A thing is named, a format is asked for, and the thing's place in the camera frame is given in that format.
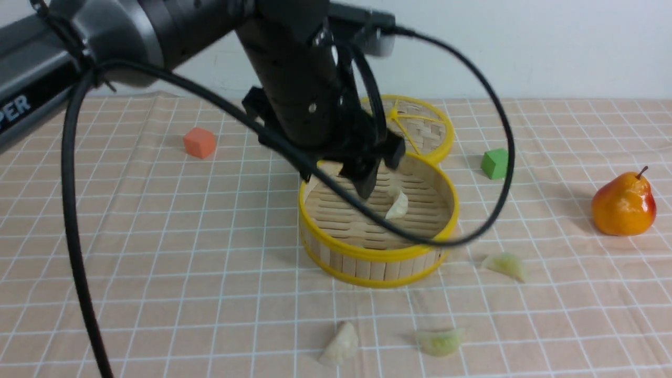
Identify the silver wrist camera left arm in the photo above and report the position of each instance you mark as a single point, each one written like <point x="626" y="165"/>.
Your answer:
<point x="363" y="27"/>

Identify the green foam cube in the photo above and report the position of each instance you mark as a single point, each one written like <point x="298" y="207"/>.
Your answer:
<point x="494" y="163"/>

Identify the white dumpling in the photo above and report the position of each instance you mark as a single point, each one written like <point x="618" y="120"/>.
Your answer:
<point x="342" y="346"/>
<point x="399" y="206"/>

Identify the bamboo steamer tray yellow rim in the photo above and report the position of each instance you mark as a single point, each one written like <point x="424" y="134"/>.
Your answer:
<point x="354" y="249"/>

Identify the orange foam cube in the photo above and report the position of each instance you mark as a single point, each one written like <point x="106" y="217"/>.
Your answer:
<point x="199" y="143"/>

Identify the checked beige tablecloth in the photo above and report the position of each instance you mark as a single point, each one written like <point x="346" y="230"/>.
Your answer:
<point x="196" y="270"/>

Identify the pale green dumpling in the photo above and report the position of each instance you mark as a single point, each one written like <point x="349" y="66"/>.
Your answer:
<point x="440" y="344"/>
<point x="508" y="264"/>

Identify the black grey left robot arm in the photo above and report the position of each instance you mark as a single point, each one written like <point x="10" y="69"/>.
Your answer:
<point x="301" y="52"/>

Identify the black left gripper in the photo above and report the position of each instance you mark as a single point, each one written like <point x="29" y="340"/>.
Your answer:
<point x="356" y="141"/>

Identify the woven bamboo steamer lid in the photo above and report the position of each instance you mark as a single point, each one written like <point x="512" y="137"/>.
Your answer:
<point x="427" y="131"/>

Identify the orange red toy pear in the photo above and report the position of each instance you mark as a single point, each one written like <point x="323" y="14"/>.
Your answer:
<point x="625" y="206"/>

